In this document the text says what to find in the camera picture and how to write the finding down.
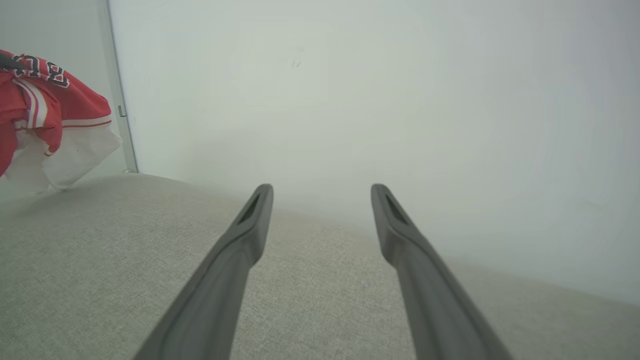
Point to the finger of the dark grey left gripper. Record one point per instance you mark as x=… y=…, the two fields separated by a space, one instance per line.
x=11 y=62

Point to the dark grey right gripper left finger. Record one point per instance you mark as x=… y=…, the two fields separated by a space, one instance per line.
x=215 y=300

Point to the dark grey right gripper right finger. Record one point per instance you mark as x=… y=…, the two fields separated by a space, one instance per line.
x=435 y=310

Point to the red and white basketball jersey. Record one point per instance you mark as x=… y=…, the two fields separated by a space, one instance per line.
x=75 y=105

